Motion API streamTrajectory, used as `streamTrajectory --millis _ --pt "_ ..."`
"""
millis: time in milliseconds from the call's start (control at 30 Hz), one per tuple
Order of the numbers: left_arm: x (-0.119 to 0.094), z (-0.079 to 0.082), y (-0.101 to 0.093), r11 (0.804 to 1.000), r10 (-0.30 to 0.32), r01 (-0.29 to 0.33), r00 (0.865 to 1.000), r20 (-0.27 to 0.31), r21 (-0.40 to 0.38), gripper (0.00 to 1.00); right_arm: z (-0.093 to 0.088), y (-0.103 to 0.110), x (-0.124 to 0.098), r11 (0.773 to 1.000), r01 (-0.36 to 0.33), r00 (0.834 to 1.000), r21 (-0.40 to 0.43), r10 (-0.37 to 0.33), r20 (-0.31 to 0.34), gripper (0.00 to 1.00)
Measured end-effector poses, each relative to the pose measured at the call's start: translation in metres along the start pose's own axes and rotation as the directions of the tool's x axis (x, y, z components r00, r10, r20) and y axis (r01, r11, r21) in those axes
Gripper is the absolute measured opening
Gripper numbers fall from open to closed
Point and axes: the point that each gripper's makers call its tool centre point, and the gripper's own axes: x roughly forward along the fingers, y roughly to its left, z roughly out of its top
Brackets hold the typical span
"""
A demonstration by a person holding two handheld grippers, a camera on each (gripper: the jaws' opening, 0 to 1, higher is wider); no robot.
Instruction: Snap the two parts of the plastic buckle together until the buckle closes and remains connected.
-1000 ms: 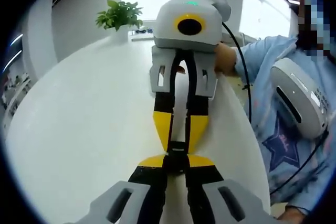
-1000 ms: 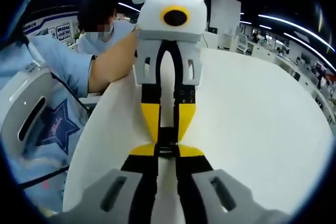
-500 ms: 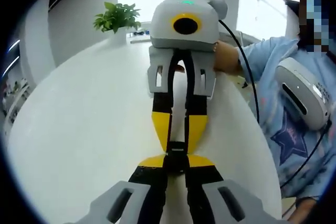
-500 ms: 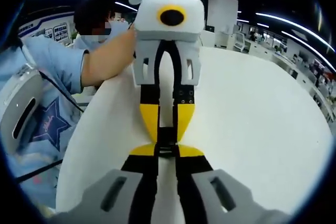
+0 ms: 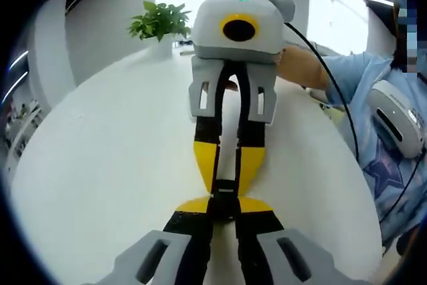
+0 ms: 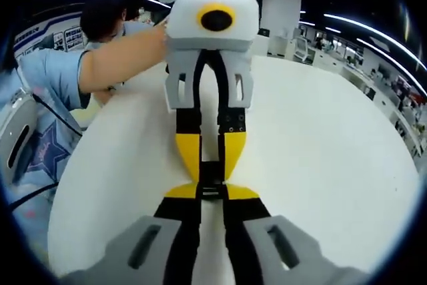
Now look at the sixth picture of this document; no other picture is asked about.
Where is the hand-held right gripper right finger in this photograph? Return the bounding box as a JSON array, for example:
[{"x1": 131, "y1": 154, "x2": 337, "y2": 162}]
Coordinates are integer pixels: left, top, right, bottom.
[{"x1": 222, "y1": 183, "x2": 323, "y2": 285}]

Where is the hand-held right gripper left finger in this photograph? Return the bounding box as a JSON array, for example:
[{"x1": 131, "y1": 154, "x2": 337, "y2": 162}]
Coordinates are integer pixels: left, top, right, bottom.
[{"x1": 105, "y1": 183, "x2": 203, "y2": 285}]

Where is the black plastic buckle socket part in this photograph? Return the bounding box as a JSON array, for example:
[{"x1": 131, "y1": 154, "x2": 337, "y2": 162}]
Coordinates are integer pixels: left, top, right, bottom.
[{"x1": 199, "y1": 160, "x2": 224, "y2": 188}]

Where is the white office chair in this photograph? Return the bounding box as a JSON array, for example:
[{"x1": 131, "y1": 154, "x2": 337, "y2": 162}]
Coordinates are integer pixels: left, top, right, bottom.
[{"x1": 292, "y1": 37, "x2": 316, "y2": 65}]

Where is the person's light blue shirt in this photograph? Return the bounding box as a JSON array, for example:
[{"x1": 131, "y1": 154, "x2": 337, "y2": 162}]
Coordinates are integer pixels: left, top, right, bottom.
[{"x1": 0, "y1": 49, "x2": 93, "y2": 199}]

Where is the white ceiling light strip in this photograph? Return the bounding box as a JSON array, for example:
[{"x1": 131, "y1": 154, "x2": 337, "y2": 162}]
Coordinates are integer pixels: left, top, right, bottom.
[{"x1": 323, "y1": 13, "x2": 427, "y2": 75}]

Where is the row of white office desks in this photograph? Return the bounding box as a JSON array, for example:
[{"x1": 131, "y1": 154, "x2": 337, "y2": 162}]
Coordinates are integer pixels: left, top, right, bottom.
[{"x1": 333, "y1": 51, "x2": 426, "y2": 159}]

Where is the white worn device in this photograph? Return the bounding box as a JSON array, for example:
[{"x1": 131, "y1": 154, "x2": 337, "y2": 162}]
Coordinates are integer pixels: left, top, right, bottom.
[{"x1": 0, "y1": 93, "x2": 38, "y2": 184}]

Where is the blue and white wall poster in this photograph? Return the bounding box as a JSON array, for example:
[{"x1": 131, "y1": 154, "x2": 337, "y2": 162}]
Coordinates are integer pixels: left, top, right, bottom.
[{"x1": 15, "y1": 21, "x2": 84, "y2": 54}]

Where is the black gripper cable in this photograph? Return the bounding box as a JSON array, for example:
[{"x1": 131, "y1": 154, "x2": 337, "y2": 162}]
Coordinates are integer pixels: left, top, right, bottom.
[
  {"x1": 31, "y1": 93, "x2": 84, "y2": 137},
  {"x1": 8, "y1": 180, "x2": 61, "y2": 208}
]

